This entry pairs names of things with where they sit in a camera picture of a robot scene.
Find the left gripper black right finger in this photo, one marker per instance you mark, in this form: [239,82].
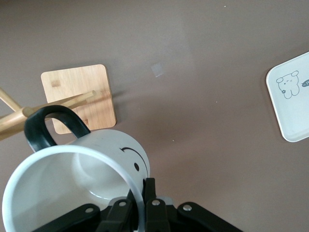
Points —
[157,217]

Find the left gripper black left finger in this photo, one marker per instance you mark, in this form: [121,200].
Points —
[118,215]

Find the wooden cup rack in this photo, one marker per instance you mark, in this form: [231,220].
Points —
[77,82]

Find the clear tape patch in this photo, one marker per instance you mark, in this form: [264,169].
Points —
[157,70]

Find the beige rabbit tray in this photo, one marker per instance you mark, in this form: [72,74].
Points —
[292,113]

